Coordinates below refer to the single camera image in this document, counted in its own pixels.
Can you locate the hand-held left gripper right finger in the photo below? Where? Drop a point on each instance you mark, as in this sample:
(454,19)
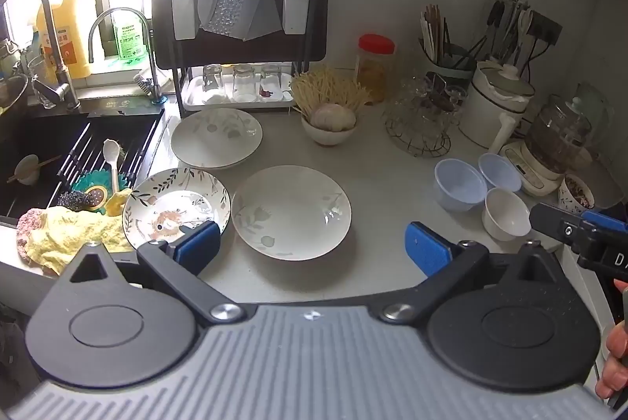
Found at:
(424,248)

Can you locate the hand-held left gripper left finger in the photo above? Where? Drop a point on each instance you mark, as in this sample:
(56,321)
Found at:
(198,248)

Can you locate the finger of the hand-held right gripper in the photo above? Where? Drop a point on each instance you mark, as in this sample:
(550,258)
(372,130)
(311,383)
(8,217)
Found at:
(554,223)
(596,219)

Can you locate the small white bowl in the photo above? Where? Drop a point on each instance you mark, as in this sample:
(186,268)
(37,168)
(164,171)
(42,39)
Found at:
(505,214)

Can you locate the floral animal print plate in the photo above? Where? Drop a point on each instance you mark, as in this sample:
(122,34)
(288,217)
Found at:
(162,199)

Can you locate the light blue bowl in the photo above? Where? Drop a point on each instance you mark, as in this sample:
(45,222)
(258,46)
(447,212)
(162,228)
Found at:
(499,172)
(458,184)

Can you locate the white leaf print plate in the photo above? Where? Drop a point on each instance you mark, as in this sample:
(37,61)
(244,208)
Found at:
(291,212)
(216,138)

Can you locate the person's right hand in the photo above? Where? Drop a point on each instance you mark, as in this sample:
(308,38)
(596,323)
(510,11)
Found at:
(613,361)

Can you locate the speckled paper cup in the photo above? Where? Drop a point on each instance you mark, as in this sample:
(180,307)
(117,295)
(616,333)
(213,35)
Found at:
(575,193)

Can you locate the cream kettle base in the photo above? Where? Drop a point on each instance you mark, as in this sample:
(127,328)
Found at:
(527,174)

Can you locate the glass kettle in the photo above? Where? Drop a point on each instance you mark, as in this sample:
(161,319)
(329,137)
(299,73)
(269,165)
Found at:
(559,135)

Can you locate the teal flower scrubber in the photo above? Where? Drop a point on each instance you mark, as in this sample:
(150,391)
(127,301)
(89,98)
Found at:
(95,189)

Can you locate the yellow cloth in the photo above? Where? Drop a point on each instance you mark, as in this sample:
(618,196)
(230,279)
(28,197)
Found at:
(78,233)

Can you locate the white spoon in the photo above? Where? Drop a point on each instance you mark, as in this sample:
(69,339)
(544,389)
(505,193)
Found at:
(112,152)

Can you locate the white electric pot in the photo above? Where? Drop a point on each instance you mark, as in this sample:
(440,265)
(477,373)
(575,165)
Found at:
(490,106)

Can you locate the white ceramic bowl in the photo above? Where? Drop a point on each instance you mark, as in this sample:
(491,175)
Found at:
(328,138)

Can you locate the group of glass cups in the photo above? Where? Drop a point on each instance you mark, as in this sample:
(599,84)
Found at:
(417,101)

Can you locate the sink drain rack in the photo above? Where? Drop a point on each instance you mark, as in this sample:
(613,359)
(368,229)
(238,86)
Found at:
(83,155)

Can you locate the white rack tray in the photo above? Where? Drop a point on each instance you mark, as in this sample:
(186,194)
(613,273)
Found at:
(196,98)

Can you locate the garlic bulb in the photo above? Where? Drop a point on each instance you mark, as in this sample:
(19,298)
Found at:
(333,116)

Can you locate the drinking glass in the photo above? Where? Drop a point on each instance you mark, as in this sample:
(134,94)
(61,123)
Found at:
(213,79)
(244,82)
(271,79)

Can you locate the pink sponge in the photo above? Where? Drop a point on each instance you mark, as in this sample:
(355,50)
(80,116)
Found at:
(27,223)

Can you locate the chrome kitchen faucet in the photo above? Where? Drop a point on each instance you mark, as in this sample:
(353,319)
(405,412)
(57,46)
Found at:
(152,71)

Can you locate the red lid jar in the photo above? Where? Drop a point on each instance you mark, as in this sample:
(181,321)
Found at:
(375,66)

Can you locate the dried noodles bundle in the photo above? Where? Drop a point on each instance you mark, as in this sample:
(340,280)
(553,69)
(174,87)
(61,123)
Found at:
(328,86)

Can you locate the small bowl with chopsticks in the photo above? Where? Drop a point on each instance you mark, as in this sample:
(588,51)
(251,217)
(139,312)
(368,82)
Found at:
(27,170)

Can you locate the black sink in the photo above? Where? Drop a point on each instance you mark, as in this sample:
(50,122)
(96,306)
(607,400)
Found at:
(44,135)

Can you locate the black dish rack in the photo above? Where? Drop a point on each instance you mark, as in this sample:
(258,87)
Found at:
(179,57)

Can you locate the green chopstick holder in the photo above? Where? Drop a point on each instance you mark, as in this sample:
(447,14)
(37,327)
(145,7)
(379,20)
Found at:
(454,57)

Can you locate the black power strip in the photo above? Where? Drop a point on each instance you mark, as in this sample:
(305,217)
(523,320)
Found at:
(547,27)

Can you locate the bunch of chopsticks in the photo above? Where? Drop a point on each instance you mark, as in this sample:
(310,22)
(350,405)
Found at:
(434,30)

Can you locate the dark kitchen faucet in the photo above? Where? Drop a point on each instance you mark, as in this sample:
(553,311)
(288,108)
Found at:
(59,76)

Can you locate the green bottle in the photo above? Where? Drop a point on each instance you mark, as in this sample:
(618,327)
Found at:
(128,37)

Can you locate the white utensil holder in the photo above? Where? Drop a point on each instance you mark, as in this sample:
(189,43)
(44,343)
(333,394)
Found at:
(297,10)
(184,15)

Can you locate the yellow detergent bottle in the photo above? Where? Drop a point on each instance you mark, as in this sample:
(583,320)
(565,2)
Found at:
(68,32)

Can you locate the dark cutting board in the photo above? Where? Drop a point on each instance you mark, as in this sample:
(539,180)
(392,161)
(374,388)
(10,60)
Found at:
(314,8)

